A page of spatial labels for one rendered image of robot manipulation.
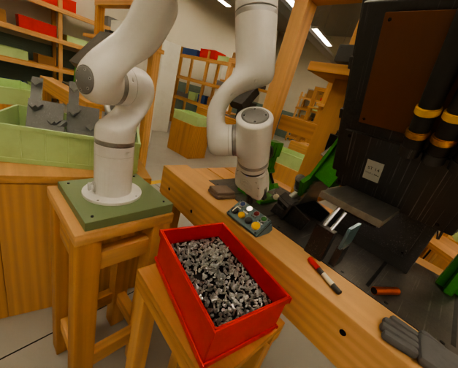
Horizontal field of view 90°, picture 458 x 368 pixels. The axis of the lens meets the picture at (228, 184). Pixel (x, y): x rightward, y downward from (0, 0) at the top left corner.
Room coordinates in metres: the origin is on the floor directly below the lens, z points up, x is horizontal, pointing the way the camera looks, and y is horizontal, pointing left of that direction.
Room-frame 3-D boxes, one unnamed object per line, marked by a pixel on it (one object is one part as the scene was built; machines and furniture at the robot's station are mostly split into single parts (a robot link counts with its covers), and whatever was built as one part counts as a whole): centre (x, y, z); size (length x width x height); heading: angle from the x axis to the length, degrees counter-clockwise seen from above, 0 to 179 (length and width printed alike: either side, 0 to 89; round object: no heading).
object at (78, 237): (0.71, 0.39, 0.83); 0.32 x 0.32 x 0.04; 52
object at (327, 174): (0.83, -0.35, 1.17); 0.13 x 0.12 x 0.20; 48
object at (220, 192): (0.91, 0.02, 0.91); 0.10 x 0.08 x 0.03; 129
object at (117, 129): (0.74, 0.39, 1.19); 0.19 x 0.12 x 0.24; 162
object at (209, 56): (7.07, 1.37, 1.13); 2.48 x 0.54 x 2.27; 55
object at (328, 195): (0.70, -0.44, 1.11); 0.39 x 0.16 x 0.03; 138
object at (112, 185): (0.71, 0.39, 0.97); 0.19 x 0.19 x 0.18
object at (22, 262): (1.11, 0.83, 0.39); 0.68 x 0.52 x 0.79; 128
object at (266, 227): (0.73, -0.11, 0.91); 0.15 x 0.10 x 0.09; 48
